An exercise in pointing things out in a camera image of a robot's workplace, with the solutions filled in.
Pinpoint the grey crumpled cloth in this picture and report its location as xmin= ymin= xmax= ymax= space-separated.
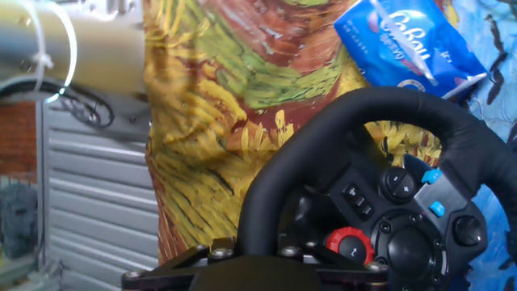
xmin=0 ymin=182 xmax=40 ymax=259

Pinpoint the black wheel base housing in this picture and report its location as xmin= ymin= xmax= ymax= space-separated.
xmin=282 ymin=185 xmax=348 ymax=251

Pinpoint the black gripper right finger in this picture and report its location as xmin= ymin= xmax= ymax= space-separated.
xmin=277 ymin=240 xmax=389 ymax=291

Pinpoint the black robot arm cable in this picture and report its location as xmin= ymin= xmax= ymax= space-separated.
xmin=0 ymin=78 xmax=116 ymax=131

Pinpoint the blue tissue pack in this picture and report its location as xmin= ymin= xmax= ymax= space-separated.
xmin=334 ymin=0 xmax=489 ymax=100

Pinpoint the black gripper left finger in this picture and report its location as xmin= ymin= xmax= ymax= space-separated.
xmin=120 ymin=236 xmax=235 ymax=291

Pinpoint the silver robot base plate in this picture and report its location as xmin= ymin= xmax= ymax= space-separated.
xmin=60 ymin=91 xmax=153 ymax=142

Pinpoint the painted blue yellow cloth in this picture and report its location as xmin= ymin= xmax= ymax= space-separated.
xmin=141 ymin=0 xmax=517 ymax=291

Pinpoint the black steering wheel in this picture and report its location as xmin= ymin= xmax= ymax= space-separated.
xmin=236 ymin=86 xmax=517 ymax=291

